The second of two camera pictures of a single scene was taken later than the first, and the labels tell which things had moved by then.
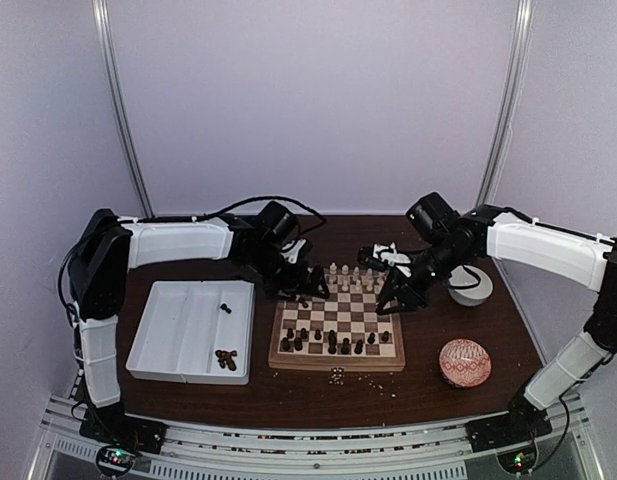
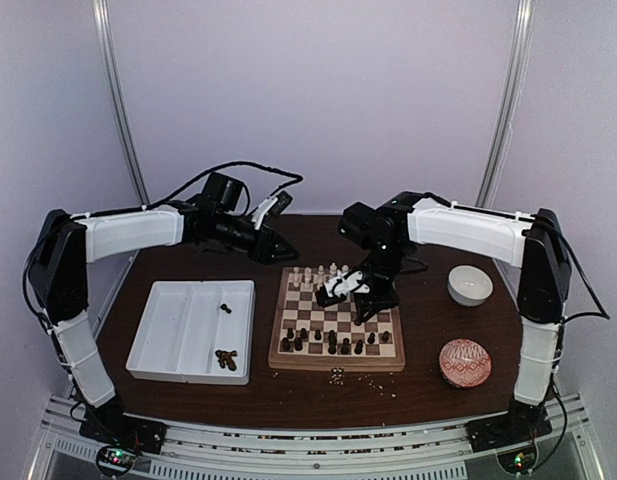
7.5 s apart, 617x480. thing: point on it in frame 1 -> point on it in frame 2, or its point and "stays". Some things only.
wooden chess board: [341, 332] stays
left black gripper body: [292, 283] -> [222, 235]
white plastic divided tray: [196, 332] stays
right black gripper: [402, 288] -> [365, 302]
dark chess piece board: [345, 347] stays
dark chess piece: [332, 343] stays
